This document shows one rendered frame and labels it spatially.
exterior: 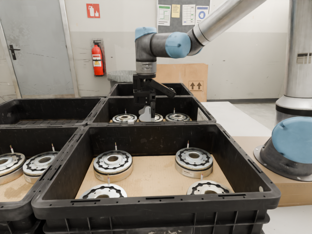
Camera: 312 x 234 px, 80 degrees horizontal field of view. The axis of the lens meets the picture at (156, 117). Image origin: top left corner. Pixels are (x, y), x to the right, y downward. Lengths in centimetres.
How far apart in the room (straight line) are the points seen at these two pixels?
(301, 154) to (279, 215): 23
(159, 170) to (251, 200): 26
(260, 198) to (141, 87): 51
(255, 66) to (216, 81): 78
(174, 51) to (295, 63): 30
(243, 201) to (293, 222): 36
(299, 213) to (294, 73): 41
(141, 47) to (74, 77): 306
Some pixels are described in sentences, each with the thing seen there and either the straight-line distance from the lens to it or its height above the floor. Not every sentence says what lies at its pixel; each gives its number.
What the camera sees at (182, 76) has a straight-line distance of 344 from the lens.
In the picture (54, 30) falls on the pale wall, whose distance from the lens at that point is 372.
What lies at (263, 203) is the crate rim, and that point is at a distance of 37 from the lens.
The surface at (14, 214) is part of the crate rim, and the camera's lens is 38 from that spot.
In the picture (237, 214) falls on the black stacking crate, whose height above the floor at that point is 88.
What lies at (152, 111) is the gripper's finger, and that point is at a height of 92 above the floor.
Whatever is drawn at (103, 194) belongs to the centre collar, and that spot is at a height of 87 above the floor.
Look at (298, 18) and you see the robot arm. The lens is 50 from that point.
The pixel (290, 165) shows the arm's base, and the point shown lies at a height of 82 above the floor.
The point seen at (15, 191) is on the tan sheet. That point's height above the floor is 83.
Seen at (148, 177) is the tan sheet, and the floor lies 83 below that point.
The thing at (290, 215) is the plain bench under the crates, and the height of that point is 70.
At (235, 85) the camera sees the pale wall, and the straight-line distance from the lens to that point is 401.
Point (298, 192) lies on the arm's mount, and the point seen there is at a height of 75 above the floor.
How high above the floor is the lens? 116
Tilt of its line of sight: 22 degrees down
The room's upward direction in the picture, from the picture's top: straight up
